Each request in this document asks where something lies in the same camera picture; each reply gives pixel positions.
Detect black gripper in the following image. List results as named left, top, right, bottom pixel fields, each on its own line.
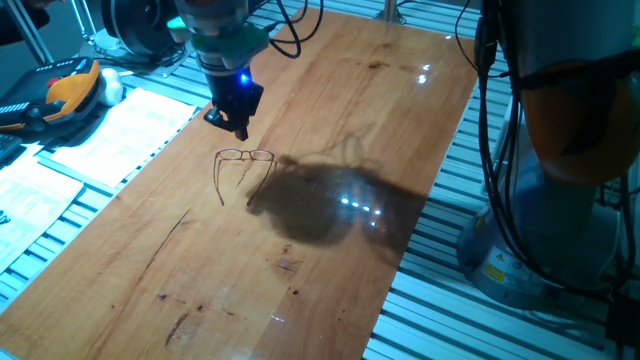
left=202, top=69, right=265, bottom=142

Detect brown frame glasses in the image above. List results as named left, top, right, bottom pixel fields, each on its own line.
left=212, top=148, right=278, bottom=207

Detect grey tripod leg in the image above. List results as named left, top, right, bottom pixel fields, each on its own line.
left=3, top=0, right=54, bottom=66
left=69, top=0, right=97, bottom=44

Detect printed paper sheet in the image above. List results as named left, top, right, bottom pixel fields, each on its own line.
left=49, top=87, right=199, bottom=189
left=0, top=154, right=85, bottom=275

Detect wooden board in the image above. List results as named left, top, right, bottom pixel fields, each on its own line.
left=0, top=5, right=492, bottom=360

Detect orange black teach pendant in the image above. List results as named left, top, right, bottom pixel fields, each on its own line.
left=0, top=56, right=103, bottom=134

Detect black cable tangle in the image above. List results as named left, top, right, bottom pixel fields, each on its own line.
left=94, top=43, right=189, bottom=69

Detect metal frame post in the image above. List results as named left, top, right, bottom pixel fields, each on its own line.
left=374, top=0, right=407, bottom=25

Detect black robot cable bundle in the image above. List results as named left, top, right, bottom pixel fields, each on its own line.
left=264, top=0, right=640, bottom=301

